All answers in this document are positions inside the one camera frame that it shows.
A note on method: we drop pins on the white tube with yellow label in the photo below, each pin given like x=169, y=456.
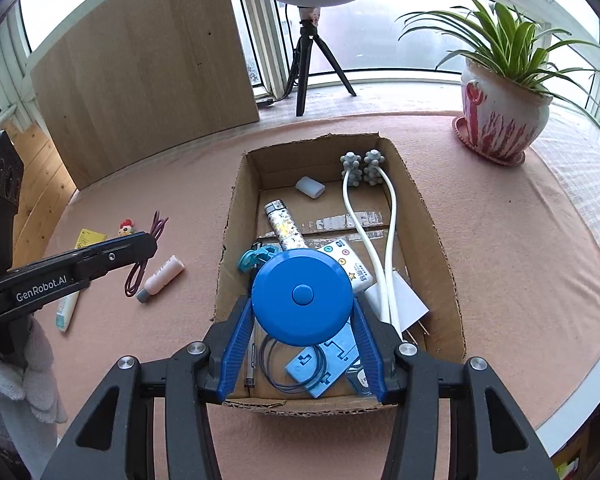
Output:
x=67, y=310

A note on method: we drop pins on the red and white pot saucer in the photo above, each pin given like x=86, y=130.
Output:
x=462, y=135

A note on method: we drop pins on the large wooden board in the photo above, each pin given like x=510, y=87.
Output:
x=145, y=75

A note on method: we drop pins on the blue round tape measure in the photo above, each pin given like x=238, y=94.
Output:
x=302, y=295

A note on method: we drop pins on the black pen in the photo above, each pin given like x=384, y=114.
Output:
x=250, y=360

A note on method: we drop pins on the small white cap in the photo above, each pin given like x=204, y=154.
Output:
x=310, y=187

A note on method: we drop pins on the green spider plant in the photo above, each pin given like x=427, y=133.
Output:
x=500, y=35

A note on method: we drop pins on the person's left hand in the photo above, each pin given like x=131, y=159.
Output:
x=30, y=380

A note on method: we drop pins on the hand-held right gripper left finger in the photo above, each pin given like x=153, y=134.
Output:
x=237, y=350

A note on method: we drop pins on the cardboard box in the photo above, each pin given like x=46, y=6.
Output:
x=430, y=260

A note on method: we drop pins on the pine slat panel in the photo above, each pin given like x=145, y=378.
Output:
x=40, y=175

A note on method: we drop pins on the cartoon figure charm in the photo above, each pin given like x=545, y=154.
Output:
x=126, y=228

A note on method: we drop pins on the white charger plug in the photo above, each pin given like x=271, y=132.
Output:
x=407, y=305

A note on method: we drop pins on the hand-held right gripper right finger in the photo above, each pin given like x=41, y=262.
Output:
x=367, y=355

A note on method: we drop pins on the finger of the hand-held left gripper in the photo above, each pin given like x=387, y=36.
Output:
x=102, y=270
x=120, y=249

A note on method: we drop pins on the pink bottle with grey cap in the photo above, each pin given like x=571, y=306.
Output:
x=160, y=277

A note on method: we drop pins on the blue glass perfume bottle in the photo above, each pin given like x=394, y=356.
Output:
x=361, y=379

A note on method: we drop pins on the patterned lighter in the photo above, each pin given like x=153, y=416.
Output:
x=285, y=227

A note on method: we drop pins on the white massager with grey balls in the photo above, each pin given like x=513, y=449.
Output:
x=352, y=165

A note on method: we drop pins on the star print tissue pack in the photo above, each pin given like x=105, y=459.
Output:
x=347, y=262

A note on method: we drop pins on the blue folding phone stand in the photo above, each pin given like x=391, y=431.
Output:
x=330, y=360

